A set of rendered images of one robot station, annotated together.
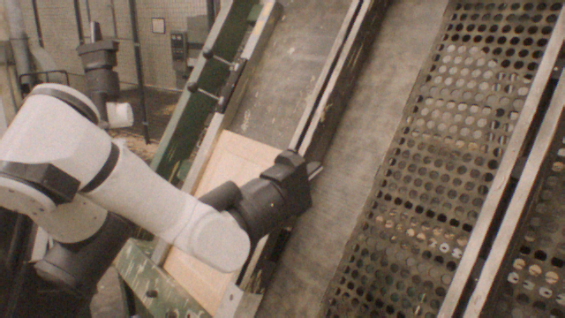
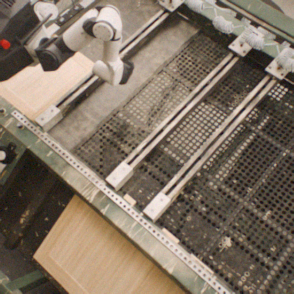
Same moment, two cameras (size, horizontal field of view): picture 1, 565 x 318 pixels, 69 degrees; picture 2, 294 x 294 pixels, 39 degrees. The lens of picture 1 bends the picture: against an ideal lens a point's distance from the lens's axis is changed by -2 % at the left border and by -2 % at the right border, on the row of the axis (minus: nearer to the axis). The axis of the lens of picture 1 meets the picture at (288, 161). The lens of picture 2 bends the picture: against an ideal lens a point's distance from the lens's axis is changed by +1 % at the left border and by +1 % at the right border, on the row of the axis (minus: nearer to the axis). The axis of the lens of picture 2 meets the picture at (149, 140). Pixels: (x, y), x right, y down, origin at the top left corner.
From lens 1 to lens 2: 1.39 m
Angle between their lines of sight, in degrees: 31
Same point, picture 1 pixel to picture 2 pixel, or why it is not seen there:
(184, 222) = (117, 62)
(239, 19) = not seen: outside the picture
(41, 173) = (115, 31)
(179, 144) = not seen: hidden behind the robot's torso
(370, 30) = (153, 34)
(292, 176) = (130, 69)
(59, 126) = (118, 21)
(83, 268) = (62, 60)
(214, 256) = (116, 77)
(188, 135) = not seen: hidden behind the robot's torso
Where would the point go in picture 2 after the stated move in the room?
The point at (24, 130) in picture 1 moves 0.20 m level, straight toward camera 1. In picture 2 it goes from (112, 17) to (150, 42)
